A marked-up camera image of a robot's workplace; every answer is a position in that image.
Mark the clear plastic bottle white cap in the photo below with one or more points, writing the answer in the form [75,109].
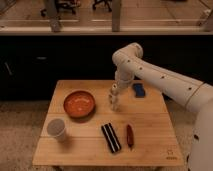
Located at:
[113,97]

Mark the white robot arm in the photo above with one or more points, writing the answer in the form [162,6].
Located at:
[194,95]

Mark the blue sponge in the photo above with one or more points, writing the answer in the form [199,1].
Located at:
[139,90]

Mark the orange bowl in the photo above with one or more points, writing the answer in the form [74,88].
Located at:
[79,104]

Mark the black white striped case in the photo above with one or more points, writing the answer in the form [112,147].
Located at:
[111,138]

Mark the wooden table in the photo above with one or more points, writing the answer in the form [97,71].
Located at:
[138,133]

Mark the red brown pocket knife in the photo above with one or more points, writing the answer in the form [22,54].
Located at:
[130,137]

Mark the white paper cup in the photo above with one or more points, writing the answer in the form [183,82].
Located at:
[56,128]

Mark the grey metal post centre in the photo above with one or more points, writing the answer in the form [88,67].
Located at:
[116,11]

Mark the grey metal post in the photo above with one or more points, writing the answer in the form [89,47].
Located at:
[116,11]
[53,15]

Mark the grey metal post left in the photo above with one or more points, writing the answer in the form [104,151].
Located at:
[53,15]

